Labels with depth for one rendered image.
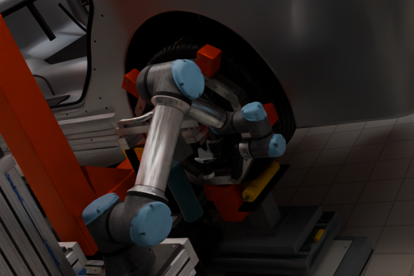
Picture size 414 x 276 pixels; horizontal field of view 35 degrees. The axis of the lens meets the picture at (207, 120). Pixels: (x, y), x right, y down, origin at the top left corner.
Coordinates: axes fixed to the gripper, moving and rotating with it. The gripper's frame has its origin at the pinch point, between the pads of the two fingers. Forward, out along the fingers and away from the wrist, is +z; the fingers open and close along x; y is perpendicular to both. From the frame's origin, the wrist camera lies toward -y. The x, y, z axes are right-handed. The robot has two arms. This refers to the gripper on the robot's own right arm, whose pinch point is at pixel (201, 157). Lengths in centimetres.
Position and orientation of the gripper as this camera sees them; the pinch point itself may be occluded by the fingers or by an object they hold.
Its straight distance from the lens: 240.3
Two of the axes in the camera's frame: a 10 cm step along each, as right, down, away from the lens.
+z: -7.8, 1.0, 6.2
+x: -5.0, 4.9, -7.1
